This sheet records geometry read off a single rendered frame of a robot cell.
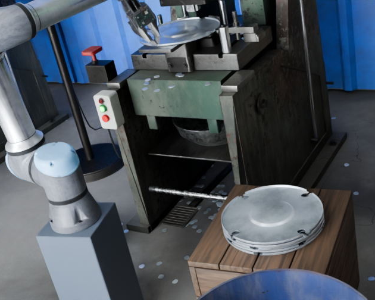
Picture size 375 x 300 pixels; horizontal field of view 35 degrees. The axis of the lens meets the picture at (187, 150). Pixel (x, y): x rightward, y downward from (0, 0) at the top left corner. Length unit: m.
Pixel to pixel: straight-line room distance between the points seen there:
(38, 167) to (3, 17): 0.42
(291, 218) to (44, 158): 0.70
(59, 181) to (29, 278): 0.83
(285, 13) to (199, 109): 0.53
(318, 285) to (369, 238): 0.89
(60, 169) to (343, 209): 0.81
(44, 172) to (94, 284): 0.37
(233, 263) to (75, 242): 0.45
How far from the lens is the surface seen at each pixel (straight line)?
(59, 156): 1.69
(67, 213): 1.73
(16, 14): 1.58
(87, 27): 4.12
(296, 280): 1.40
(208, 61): 2.12
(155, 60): 2.23
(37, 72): 3.72
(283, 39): 2.36
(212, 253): 1.69
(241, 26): 2.17
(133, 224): 2.50
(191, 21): 2.26
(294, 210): 1.74
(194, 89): 2.08
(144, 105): 2.23
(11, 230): 2.82
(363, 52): 3.31
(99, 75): 2.27
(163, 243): 2.39
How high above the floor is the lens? 1.35
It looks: 26 degrees down
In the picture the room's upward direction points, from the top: 12 degrees counter-clockwise
